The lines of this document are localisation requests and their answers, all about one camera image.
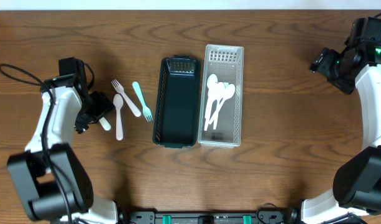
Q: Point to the white thick-handled spoon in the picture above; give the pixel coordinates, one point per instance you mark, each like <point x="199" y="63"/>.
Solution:
<point x="118" y="103"/>

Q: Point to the mint green plastic fork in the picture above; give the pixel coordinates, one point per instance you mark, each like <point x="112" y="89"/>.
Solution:
<point x="145" y="109"/>

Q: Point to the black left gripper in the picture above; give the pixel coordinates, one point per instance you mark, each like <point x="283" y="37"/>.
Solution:
<point x="104" y="104"/>

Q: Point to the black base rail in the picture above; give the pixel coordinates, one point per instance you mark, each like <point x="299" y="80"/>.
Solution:
<point x="268" y="215"/>

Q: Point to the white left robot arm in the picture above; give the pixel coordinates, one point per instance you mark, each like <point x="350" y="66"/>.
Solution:
<point x="49" y="178"/>

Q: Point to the white thin spoon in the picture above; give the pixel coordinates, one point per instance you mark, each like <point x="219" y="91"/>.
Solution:
<point x="225" y="94"/>
<point x="218" y="93"/>
<point x="211" y="81"/>

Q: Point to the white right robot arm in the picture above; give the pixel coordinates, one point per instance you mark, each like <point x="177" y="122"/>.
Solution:
<point x="356" y="189"/>

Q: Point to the clear plastic basket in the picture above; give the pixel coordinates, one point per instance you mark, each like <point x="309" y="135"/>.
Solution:
<point x="227" y="63"/>

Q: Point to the white fork long handle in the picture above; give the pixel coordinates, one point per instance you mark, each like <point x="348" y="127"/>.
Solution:
<point x="120" y="90"/>

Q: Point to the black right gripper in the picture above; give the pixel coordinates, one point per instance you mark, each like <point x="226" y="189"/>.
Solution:
<point x="322" y="63"/>

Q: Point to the dark green plastic basket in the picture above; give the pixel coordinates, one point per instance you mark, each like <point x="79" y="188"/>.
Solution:
<point x="177" y="106"/>

